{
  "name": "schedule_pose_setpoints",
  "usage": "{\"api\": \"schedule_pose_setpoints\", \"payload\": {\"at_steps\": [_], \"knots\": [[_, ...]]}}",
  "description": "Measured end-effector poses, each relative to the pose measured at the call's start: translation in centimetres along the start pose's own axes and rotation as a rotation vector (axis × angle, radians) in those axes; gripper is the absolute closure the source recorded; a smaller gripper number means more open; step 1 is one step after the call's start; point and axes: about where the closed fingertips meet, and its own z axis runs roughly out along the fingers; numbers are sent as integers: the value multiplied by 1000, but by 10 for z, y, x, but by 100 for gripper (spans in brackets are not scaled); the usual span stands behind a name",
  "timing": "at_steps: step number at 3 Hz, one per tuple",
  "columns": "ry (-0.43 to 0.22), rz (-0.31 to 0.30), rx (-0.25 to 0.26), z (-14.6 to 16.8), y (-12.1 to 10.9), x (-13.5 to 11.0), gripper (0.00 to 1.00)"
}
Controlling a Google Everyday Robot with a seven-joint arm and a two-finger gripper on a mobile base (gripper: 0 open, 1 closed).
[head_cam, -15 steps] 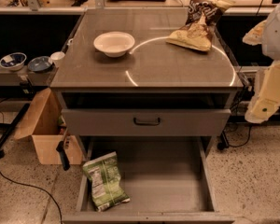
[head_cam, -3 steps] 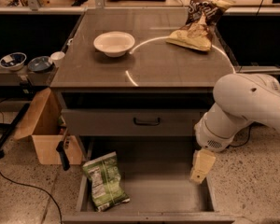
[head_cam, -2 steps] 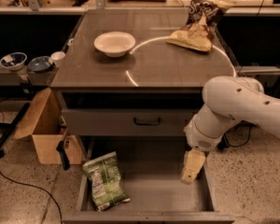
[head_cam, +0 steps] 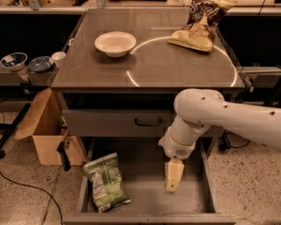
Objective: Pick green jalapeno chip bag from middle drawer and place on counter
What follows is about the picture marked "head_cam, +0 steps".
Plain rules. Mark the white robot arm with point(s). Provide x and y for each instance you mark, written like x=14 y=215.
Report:
x=199 y=109

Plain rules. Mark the black handled tool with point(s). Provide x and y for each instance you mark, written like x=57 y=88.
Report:
x=62 y=152

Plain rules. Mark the brown chip bag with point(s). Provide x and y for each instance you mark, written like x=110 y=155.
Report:
x=204 y=17

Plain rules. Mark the top drawer with handle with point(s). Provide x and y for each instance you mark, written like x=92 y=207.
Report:
x=118 y=123

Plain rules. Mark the small white cup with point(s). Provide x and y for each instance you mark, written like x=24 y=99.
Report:
x=57 y=58

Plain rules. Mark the cardboard box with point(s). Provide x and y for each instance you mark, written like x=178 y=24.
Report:
x=42 y=124

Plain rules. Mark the grey side shelf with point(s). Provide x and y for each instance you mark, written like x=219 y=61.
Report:
x=15 y=78

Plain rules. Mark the black metal bar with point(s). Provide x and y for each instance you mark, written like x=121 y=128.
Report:
x=8 y=129

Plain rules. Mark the dark blue bowl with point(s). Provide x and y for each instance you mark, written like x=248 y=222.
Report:
x=41 y=64

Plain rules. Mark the open middle drawer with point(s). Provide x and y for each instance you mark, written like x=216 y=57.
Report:
x=141 y=162

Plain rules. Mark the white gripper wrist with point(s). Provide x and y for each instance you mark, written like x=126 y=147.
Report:
x=174 y=147

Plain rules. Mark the green jalapeno chip bag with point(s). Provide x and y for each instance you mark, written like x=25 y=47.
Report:
x=106 y=179

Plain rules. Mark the white bowl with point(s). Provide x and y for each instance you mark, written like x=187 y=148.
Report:
x=115 y=44

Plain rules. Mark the grey drawer cabinet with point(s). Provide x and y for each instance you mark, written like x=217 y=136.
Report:
x=150 y=75

